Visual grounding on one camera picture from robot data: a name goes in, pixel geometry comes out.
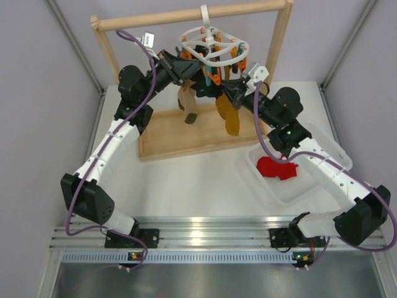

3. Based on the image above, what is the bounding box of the beige green striped sock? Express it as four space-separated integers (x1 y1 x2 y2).
177 80 198 125

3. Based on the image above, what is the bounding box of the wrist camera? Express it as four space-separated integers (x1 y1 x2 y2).
244 63 269 86
136 32 154 49

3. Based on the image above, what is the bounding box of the wooden hanging rack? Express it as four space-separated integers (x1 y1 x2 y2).
91 1 293 161

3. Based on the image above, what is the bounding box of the black sock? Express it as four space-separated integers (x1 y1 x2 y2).
221 78 246 110

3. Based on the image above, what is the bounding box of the orange clothes clip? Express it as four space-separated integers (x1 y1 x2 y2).
205 68 221 86

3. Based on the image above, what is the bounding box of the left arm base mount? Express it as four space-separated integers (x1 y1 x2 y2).
104 228 160 249

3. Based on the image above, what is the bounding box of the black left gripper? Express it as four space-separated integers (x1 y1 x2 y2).
140 49 205 104

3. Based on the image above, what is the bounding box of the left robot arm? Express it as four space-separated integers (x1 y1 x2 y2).
61 50 203 246

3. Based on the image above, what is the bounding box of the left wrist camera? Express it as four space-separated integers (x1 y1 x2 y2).
136 32 154 49

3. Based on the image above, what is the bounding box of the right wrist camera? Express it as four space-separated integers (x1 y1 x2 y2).
244 63 269 86

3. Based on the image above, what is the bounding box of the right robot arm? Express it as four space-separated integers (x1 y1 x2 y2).
221 79 396 249

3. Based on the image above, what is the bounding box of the mustard yellow sock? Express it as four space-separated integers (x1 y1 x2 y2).
215 66 231 120
225 107 240 137

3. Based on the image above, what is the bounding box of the aluminium rail frame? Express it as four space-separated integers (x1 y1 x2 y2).
49 215 387 264

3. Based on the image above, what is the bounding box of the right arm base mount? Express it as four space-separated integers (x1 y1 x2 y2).
269 228 326 252

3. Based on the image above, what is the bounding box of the white plastic clip hanger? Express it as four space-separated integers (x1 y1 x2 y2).
179 5 249 68

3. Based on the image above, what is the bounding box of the white plastic basket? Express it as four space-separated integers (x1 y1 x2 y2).
246 120 353 206

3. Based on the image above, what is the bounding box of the red christmas sock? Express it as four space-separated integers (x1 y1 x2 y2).
256 156 298 181

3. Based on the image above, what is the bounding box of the dark teal sock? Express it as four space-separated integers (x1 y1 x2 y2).
191 70 223 98

